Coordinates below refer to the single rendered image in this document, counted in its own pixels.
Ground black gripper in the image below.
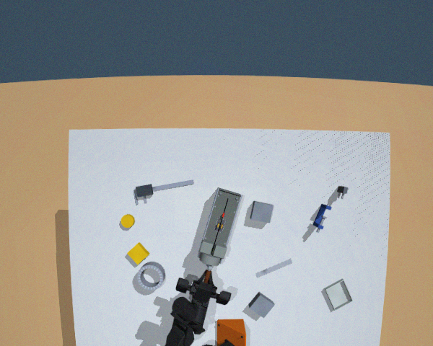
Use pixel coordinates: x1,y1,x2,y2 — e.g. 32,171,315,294
175,270,231,312

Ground yellow block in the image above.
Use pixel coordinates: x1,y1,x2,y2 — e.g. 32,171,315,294
127,242,149,264

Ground blue c-clamp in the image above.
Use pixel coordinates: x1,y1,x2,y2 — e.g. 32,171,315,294
313,204,331,233

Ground yellow short cylinder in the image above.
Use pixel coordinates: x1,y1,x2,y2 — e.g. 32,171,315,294
121,214,135,228

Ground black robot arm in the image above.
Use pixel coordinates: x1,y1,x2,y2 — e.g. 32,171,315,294
165,282,213,346

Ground grey hollow cylinder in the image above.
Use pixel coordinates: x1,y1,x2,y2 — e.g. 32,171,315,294
137,261,165,290

